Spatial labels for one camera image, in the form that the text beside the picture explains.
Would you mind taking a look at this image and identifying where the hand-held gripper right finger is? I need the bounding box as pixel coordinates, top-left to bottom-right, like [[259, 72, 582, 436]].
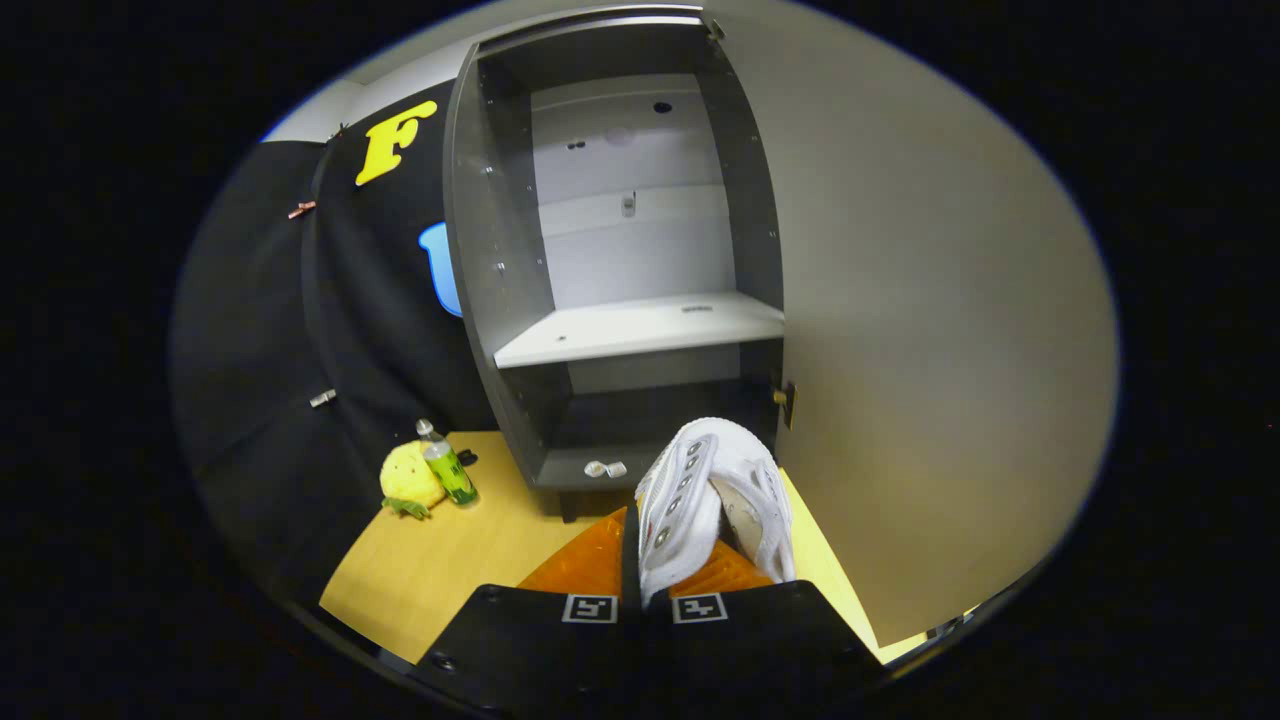
[[645, 540, 886, 713]]

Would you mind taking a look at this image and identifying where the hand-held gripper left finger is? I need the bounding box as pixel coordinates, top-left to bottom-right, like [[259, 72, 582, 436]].
[[412, 503, 643, 713]]

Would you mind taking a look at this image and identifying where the white shoe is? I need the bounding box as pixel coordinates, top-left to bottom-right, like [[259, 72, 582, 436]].
[[634, 417, 797, 608]]

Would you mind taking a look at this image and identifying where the beige shoe cabinet door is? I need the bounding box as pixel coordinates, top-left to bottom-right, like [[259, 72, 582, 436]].
[[700, 0, 1121, 649]]

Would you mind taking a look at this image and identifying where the grey shoe cabinet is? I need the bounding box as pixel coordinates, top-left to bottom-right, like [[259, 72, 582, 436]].
[[442, 5, 791, 523]]

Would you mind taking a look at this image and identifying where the green drink bottle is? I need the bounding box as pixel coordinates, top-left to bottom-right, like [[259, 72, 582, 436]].
[[416, 419, 479, 506]]

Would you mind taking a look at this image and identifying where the yellow plush toy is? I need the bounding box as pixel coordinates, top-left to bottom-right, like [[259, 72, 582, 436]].
[[379, 441, 448, 519]]

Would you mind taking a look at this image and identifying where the black backdrop cloth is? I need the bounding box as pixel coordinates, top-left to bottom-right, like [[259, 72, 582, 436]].
[[172, 80, 501, 611]]

